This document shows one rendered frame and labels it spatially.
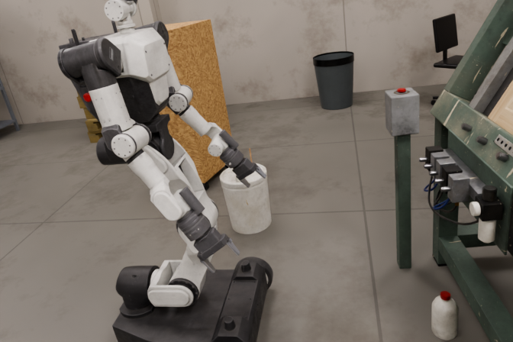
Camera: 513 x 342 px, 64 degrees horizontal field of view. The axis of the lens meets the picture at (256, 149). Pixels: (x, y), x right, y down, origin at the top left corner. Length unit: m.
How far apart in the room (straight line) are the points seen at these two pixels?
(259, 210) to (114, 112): 1.47
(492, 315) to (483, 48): 1.06
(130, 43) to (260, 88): 4.12
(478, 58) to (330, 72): 2.80
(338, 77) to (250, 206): 2.45
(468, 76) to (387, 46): 3.36
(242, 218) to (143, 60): 1.45
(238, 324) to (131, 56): 1.11
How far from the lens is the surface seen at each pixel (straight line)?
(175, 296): 1.89
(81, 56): 1.34
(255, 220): 2.63
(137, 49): 1.43
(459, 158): 1.75
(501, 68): 1.78
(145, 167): 1.36
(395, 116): 1.89
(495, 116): 1.69
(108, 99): 1.34
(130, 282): 1.99
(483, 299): 1.96
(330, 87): 4.70
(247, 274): 2.03
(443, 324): 1.97
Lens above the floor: 1.47
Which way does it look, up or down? 22 degrees down
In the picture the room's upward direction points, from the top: 9 degrees counter-clockwise
